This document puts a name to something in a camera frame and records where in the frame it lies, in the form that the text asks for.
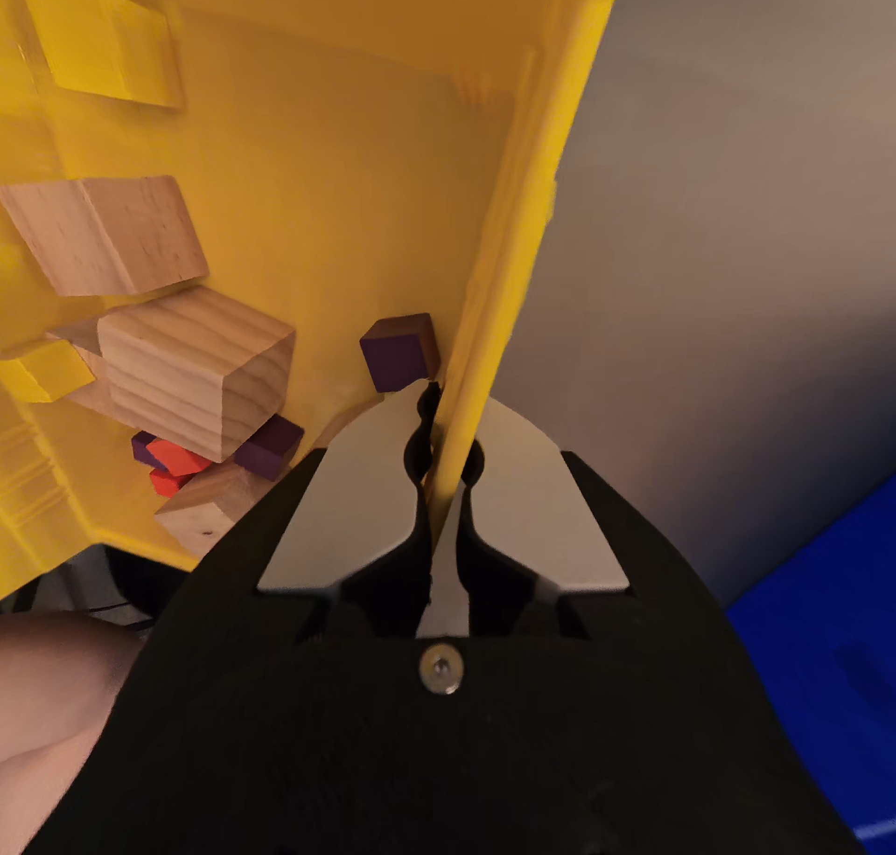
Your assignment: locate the person's left forearm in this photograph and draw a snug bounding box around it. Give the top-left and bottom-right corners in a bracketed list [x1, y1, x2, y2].
[0, 610, 144, 855]

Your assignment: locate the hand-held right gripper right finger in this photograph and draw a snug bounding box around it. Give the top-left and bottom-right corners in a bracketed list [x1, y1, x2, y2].
[458, 395, 631, 597]

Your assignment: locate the pile of coloured wooden cubes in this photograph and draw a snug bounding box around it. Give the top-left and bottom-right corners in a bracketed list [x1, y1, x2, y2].
[0, 0, 443, 558]

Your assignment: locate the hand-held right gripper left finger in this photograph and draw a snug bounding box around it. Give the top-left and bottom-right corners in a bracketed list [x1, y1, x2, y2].
[256, 378, 443, 597]

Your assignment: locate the yellow plastic box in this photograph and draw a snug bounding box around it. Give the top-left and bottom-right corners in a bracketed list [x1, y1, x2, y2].
[0, 0, 634, 600]

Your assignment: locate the blue plastic box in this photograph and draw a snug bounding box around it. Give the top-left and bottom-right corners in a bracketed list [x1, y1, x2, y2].
[724, 476, 896, 855]

